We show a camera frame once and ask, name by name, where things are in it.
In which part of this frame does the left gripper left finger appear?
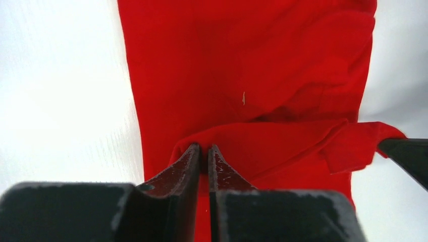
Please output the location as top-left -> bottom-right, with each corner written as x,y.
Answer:
1,144 -> 201,241

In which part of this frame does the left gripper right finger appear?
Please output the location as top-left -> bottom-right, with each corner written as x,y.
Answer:
208,145 -> 366,241

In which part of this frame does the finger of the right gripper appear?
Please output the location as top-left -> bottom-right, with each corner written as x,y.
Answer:
378,139 -> 427,190

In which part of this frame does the red t shirt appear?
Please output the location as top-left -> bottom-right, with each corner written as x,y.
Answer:
117,1 -> 404,241

